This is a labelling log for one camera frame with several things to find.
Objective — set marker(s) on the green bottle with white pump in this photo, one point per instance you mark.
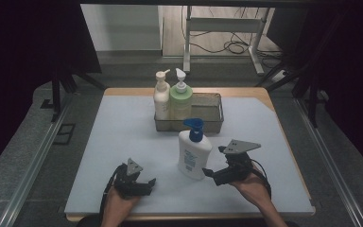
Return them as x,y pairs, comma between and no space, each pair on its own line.
181,104

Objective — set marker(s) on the dark curtain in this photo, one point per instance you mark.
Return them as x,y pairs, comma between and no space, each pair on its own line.
349,63
19,63

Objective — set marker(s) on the white power strip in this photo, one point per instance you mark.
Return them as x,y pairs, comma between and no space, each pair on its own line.
280,76

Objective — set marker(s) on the white metal desk frame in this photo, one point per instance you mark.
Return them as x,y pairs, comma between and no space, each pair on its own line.
223,25

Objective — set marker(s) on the person's left hand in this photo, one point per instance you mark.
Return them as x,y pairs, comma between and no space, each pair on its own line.
118,206

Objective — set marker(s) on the metal mesh basket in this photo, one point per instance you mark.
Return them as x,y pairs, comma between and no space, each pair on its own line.
206,110

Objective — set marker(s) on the black metal stand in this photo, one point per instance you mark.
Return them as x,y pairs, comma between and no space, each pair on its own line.
56,94
312,101

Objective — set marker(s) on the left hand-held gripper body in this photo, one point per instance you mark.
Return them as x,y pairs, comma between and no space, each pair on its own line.
127,184

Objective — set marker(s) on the white bottle with blue pump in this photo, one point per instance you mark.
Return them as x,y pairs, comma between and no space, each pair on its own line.
193,157

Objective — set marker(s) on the light grey foam mat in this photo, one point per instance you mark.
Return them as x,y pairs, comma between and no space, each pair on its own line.
123,142

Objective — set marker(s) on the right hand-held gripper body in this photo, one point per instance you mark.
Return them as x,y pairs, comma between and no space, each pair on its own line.
238,170

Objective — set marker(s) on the aluminium rail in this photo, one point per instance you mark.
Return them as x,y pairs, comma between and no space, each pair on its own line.
331,164
31,170

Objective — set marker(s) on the person's right hand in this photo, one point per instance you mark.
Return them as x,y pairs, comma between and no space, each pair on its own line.
253,190

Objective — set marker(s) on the cream pump bottle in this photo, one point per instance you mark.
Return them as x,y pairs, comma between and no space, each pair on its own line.
162,101

